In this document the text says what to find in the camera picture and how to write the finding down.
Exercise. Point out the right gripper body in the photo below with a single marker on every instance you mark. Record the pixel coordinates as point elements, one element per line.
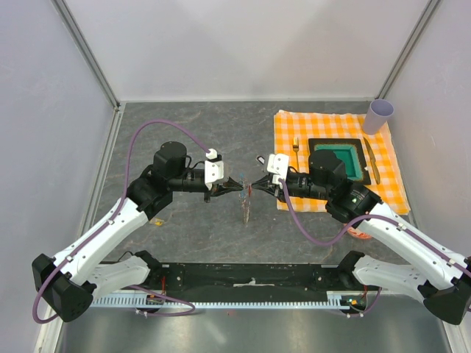
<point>278,186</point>

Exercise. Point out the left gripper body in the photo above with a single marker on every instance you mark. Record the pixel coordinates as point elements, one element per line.
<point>208,193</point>

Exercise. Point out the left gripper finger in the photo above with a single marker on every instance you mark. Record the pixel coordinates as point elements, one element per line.
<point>231,183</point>
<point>221,190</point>

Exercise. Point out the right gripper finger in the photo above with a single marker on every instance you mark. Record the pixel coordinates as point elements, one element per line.
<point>270,189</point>
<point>262,182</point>

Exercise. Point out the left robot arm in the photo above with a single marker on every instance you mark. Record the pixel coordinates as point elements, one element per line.
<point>73,278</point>

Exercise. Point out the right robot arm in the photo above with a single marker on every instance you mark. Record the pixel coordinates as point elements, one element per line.
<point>433,275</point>

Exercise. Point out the gold fork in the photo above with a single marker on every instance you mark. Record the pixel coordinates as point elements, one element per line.
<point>296,148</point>

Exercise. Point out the orange checkered cloth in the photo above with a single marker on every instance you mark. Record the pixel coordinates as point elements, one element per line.
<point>288,125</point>

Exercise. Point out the small yellow key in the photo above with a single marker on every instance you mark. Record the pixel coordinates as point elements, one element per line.
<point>157,222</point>

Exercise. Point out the green square plate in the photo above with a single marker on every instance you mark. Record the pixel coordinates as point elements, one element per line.
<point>349,151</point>

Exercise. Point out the gold knife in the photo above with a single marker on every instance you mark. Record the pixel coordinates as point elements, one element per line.
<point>373,161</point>

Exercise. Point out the lilac cup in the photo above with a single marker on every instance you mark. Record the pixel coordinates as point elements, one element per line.
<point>380,110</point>

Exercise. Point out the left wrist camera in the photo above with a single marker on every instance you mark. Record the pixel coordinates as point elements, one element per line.
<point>214,169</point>

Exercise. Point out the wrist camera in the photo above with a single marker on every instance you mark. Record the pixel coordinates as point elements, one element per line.
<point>278,164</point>
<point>214,169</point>

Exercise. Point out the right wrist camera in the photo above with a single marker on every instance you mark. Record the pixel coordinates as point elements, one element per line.
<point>278,164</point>

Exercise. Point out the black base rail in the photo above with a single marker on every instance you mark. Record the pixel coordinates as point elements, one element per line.
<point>250,282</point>

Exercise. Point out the slotted cable duct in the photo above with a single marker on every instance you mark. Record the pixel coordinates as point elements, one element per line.
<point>142,301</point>

